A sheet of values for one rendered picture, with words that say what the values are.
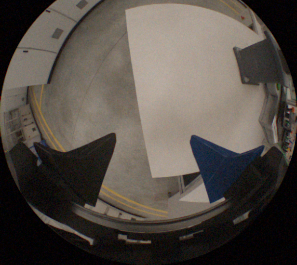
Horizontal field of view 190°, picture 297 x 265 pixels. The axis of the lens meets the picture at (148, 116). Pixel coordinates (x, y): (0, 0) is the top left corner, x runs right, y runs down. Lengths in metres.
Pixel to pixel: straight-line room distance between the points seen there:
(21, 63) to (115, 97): 2.24
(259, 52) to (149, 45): 0.35
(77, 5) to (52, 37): 0.81
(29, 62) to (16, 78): 0.43
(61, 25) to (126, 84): 2.07
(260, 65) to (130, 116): 1.24
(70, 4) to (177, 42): 2.40
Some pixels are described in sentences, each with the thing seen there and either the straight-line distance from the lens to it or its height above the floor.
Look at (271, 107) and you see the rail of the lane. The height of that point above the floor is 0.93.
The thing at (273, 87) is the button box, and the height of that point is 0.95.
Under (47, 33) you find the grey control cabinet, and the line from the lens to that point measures 2.43.
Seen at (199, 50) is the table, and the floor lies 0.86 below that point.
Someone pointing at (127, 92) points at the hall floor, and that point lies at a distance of 1.19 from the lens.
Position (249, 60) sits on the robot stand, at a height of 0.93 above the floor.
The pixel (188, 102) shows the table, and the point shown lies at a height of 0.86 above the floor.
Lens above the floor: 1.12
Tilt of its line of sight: 75 degrees down
